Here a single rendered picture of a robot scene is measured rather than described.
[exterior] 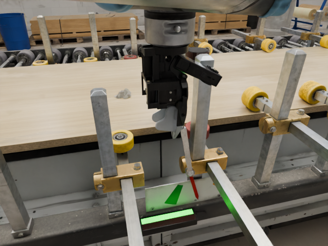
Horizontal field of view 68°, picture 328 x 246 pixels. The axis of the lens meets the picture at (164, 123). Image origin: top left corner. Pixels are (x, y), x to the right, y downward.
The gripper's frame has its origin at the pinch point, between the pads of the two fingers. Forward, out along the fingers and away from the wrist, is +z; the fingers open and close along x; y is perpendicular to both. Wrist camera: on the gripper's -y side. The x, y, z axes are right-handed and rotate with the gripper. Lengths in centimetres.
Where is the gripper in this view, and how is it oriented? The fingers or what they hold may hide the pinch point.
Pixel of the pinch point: (176, 132)
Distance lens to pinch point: 55.9
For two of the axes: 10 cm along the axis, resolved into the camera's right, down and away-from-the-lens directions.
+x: 2.4, 5.0, -8.3
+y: -9.7, 1.2, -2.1
